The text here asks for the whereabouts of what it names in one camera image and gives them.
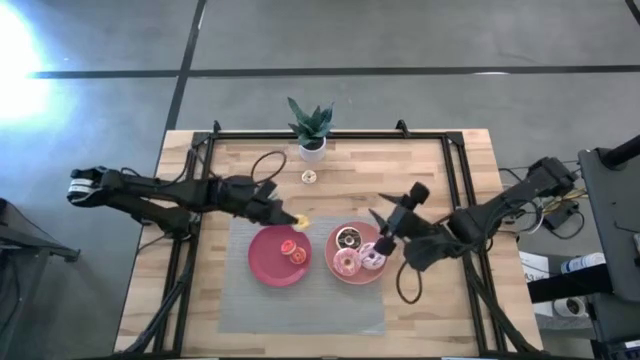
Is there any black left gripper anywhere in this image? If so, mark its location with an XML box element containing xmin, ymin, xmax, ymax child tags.
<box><xmin>214</xmin><ymin>174</ymin><xmax>301</xmax><ymax>227</ymax></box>

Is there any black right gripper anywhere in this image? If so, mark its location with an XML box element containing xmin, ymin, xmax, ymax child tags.
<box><xmin>368</xmin><ymin>181</ymin><xmax>432</xmax><ymax>241</ymax></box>

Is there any large chocolate frosted donut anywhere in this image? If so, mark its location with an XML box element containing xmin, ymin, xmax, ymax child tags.
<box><xmin>335</xmin><ymin>225</ymin><xmax>363</xmax><ymax>251</ymax></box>

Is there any large white chocolate-drizzled donut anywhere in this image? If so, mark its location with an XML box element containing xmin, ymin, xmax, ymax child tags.
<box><xmin>358</xmin><ymin>242</ymin><xmax>388</xmax><ymax>272</ymax></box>

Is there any large pink frosted donut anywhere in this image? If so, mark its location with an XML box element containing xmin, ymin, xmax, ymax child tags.
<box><xmin>332</xmin><ymin>247</ymin><xmax>362</xmax><ymax>277</ymax></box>

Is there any dark red plate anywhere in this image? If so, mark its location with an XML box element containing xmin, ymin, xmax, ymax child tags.
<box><xmin>247</xmin><ymin>224</ymin><xmax>314</xmax><ymax>289</ymax></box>

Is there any white plant pot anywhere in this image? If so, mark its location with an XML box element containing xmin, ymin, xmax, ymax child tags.
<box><xmin>298</xmin><ymin>137</ymin><xmax>328</xmax><ymax>164</ymax></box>

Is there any salmon pink plate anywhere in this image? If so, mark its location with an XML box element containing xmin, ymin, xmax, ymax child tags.
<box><xmin>323</xmin><ymin>220</ymin><xmax>390</xmax><ymax>286</ymax></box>

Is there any green succulent plant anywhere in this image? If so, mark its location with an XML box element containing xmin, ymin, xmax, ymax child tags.
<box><xmin>287</xmin><ymin>96</ymin><xmax>335</xmax><ymax>149</ymax></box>

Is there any grey woven placemat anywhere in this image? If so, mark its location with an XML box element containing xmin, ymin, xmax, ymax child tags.
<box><xmin>217</xmin><ymin>214</ymin><xmax>387</xmax><ymax>336</ymax></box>

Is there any white paper sheet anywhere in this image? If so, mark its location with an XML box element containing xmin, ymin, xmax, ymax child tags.
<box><xmin>518</xmin><ymin>249</ymin><xmax>551</xmax><ymax>284</ymax></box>

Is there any black power adapter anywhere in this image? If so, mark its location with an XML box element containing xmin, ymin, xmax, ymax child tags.
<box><xmin>542</xmin><ymin>199</ymin><xmax>581</xmax><ymax>232</ymax></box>

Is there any black shelf bar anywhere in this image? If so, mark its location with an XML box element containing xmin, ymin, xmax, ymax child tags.
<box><xmin>527</xmin><ymin>276</ymin><xmax>615</xmax><ymax>305</ymax></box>

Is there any white bottle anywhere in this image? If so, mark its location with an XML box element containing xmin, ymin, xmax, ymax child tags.
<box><xmin>559</xmin><ymin>252</ymin><xmax>607</xmax><ymax>275</ymax></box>

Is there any white tape roll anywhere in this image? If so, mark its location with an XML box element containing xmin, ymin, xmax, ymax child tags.
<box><xmin>552</xmin><ymin>297</ymin><xmax>587</xmax><ymax>319</ymax></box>

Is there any grey metal cart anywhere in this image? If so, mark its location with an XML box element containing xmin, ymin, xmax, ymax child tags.
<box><xmin>577</xmin><ymin>147</ymin><xmax>640</xmax><ymax>304</ymax></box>

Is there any black pole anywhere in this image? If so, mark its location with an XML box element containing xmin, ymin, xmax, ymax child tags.
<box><xmin>599</xmin><ymin>133</ymin><xmax>640</xmax><ymax>170</ymax></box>

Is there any dark side table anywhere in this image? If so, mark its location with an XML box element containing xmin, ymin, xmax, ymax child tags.
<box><xmin>0</xmin><ymin>197</ymin><xmax>81</xmax><ymax>360</ymax></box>

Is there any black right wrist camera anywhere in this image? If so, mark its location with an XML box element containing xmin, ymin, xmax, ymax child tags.
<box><xmin>374</xmin><ymin>235</ymin><xmax>397</xmax><ymax>256</ymax></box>

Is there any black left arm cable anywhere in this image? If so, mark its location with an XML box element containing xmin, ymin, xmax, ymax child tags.
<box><xmin>249</xmin><ymin>149</ymin><xmax>288</xmax><ymax>185</ymax></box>

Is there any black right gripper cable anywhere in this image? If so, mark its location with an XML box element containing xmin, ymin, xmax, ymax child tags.
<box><xmin>394</xmin><ymin>259</ymin><xmax>424</xmax><ymax>305</ymax></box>

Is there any black metal table frame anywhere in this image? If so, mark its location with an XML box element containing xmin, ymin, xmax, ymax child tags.
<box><xmin>122</xmin><ymin>119</ymin><xmax>539</xmax><ymax>357</ymax></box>

